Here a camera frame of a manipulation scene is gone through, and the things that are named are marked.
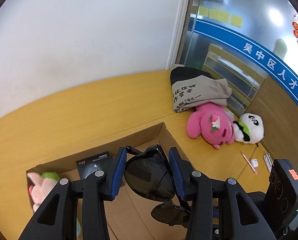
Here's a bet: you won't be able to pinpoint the blue window banner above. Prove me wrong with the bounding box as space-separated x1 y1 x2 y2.
193 17 298 120

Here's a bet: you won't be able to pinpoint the beige printed tote bag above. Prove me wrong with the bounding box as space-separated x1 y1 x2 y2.
170 66 233 114

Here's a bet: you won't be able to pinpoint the black sunglasses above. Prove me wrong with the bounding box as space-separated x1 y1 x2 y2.
124 144 192 225

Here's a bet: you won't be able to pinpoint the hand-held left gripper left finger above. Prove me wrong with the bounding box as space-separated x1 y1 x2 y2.
18 147 127 240

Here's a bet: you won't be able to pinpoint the torn brown cardboard box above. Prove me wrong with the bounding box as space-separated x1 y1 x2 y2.
26 122 219 240

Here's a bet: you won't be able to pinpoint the white panda plush toy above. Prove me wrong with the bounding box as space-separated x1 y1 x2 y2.
232 113 264 144

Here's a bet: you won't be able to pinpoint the pink bear plush toy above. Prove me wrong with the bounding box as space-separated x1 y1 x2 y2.
186 102 235 150

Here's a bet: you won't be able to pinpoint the rose gold pen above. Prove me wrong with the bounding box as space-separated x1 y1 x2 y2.
240 151 259 177

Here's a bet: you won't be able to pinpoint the small black box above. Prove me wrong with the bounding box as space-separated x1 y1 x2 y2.
76 151 114 180

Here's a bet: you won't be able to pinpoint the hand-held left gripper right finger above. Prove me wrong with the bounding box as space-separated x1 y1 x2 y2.
168 147 276 240

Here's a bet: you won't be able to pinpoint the pink pig plush toy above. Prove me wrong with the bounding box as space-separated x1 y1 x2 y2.
27 171 62 214

